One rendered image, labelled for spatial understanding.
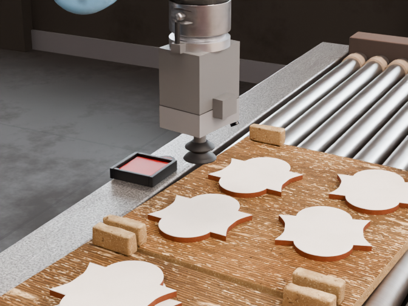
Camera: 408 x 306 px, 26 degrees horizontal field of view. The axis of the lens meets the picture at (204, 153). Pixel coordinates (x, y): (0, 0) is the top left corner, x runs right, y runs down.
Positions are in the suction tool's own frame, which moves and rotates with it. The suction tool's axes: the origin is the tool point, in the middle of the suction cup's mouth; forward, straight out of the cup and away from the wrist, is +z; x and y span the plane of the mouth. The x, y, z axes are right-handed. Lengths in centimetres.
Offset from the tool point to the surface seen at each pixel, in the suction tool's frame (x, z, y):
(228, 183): 2.8, 8.1, 10.5
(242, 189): 0.0, 8.1, 9.9
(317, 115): 11, 11, 50
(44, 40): 325, 96, 274
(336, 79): 19, 11, 72
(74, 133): 213, 103, 185
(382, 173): -13.3, 8.1, 26.6
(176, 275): -6.6, 8.9, -13.2
